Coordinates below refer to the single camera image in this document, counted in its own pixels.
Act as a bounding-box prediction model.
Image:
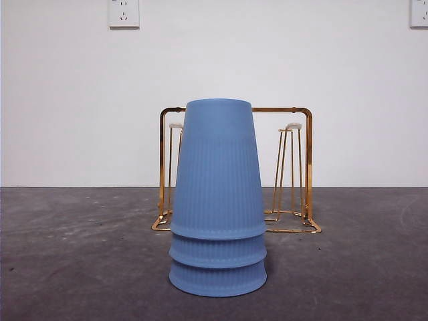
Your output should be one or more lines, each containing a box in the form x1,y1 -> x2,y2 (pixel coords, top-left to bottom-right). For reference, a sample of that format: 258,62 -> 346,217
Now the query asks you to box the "blue ribbed plastic cup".
168,259 -> 268,298
169,98 -> 268,241
169,230 -> 268,270

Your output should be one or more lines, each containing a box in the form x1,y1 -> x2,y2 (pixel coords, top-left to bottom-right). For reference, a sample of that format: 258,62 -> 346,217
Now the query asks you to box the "gold wire cup holder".
150,106 -> 323,234

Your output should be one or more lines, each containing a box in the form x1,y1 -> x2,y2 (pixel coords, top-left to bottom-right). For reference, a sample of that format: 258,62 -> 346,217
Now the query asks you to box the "white wall socket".
108,0 -> 140,29
409,0 -> 428,28

